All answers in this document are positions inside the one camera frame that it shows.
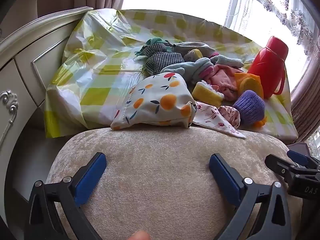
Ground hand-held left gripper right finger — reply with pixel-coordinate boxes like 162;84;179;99
209;153;293;240

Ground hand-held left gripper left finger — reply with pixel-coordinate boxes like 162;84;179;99
24;152;107;240

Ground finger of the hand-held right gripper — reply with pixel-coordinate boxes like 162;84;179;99
286;142;320;169
264;154;304;180

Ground white cloth with red print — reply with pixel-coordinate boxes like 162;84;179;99
192;101;247;139

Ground purple knit sock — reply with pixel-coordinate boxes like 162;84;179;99
232;90;266;127

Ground pink floral cloth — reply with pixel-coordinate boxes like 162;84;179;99
219;106;241;128

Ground orange and yellow cloth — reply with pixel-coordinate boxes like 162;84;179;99
234;72;265;100

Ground pink knit sock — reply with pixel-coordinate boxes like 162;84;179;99
211;80;238;101

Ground orange fruit print pouch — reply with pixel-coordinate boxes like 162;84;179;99
110;72;197;130

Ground salmon pink cloth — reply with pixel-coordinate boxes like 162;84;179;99
214;64;244;85

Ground light blue terry sock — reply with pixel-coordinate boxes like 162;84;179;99
160;57;215;84
210;54;244;68

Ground black white houndstooth cloth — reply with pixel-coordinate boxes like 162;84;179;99
135;43;185;76

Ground grey sock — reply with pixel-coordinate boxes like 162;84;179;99
172;42;217;55

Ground green sock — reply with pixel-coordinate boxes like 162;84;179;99
146;37;173;49

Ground person's left hand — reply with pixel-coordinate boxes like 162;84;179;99
124;231;151;240

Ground white lace curtain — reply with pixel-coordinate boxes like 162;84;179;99
202;0;317;63
305;127;320;155

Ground beige velvet cushion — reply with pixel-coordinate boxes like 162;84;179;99
46;126;304;240

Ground red thermos jug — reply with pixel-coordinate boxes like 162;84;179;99
247;36;289;99

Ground yellow green checkered plastic tablecloth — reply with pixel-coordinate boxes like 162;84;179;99
44;9;299;140

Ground white carved dresser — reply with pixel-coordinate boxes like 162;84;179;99
0;6;94;155

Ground silver ornate drawer handle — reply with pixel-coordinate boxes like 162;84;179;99
0;90;19;140

